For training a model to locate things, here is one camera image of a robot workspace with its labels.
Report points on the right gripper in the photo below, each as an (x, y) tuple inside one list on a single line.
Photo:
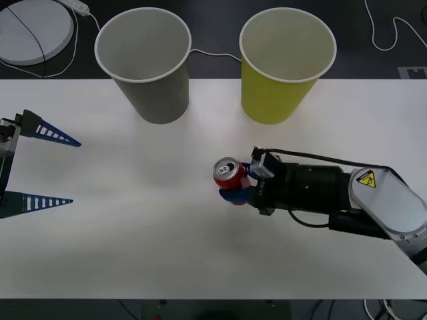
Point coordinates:
[(267, 193)]

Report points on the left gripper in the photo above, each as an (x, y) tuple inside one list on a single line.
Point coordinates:
[(7, 156)]

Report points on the red drink can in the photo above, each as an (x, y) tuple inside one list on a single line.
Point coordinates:
[(230, 178)]

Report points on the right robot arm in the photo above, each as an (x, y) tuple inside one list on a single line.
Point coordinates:
[(373, 196)]

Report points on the yellow-green plastic waste bin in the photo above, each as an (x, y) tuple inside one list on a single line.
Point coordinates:
[(270, 100)]

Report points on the grey plastic waste bin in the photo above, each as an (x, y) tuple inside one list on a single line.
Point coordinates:
[(156, 96)]

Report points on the round white disc base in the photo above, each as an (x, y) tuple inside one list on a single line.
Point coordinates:
[(30, 30)]

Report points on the white power strip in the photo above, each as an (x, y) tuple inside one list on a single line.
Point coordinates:
[(77, 5)]

